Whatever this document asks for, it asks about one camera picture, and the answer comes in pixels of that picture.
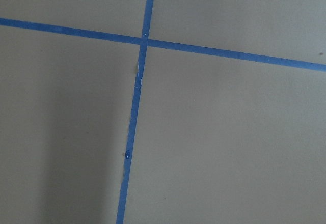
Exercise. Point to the blue tape grid lines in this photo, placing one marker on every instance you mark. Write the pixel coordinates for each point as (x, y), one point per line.
(144, 42)

